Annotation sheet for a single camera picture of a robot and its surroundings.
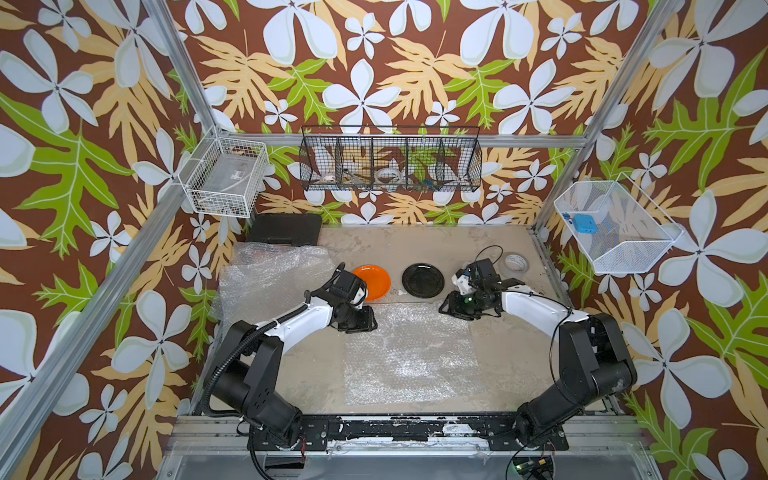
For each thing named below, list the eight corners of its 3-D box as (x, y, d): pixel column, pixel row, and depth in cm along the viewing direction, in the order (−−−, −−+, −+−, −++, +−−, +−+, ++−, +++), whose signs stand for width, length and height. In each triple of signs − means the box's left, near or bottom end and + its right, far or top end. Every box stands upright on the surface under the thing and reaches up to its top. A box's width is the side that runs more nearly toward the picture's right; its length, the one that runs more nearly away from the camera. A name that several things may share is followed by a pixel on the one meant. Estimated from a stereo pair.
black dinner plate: (403, 299, 101) (404, 293, 98) (401, 270, 109) (402, 263, 105) (444, 299, 101) (446, 293, 98) (440, 270, 109) (442, 263, 106)
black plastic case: (245, 254, 114) (239, 244, 110) (256, 223, 125) (252, 213, 120) (318, 254, 115) (315, 244, 110) (323, 223, 125) (321, 213, 120)
